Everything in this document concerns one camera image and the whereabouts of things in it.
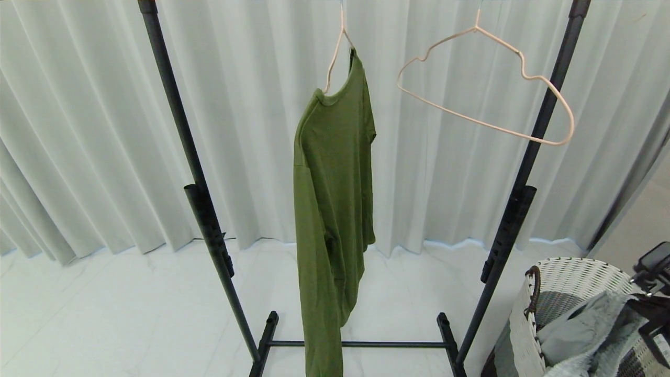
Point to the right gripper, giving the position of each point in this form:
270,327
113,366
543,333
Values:
660,324

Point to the white laundry basket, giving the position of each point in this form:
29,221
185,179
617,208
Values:
576,272

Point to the black clothes rack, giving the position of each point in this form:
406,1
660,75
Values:
181,120

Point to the white curtain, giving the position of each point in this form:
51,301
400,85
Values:
94,131

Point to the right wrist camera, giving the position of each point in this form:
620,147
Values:
654,262

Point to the green long-sleeved shirt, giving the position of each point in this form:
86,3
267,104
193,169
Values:
335,183

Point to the pink clothes hanger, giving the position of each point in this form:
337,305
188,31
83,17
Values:
477,25
342,21

